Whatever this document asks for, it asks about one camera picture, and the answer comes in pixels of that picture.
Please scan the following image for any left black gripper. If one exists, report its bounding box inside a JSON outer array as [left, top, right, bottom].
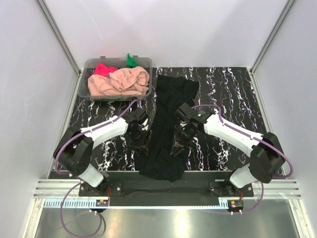
[[127, 128, 152, 155]]

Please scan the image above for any black t shirt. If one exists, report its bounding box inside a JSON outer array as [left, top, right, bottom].
[[138, 75, 200, 182]]

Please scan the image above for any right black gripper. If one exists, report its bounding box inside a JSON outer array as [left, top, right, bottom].
[[170, 125, 199, 157]]

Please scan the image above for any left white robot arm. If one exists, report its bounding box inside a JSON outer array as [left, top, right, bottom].
[[53, 108, 151, 196]]

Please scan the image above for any clear plastic bin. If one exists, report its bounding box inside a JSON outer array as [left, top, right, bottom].
[[78, 57, 153, 101]]

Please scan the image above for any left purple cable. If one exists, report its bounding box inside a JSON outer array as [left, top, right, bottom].
[[54, 99, 139, 235]]

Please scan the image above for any pink t shirt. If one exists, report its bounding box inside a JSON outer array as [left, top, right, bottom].
[[88, 66, 150, 96]]

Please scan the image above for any black marble pattern mat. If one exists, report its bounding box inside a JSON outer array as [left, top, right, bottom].
[[66, 67, 266, 171]]

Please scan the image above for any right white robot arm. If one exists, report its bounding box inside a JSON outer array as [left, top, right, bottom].
[[171, 103, 287, 197]]

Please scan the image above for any green t shirt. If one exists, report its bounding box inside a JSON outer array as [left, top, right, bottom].
[[126, 54, 139, 68]]

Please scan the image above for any red t shirt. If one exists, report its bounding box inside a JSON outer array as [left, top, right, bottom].
[[93, 62, 118, 77]]

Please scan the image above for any white slotted cable duct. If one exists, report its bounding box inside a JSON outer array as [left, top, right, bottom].
[[44, 198, 109, 209]]

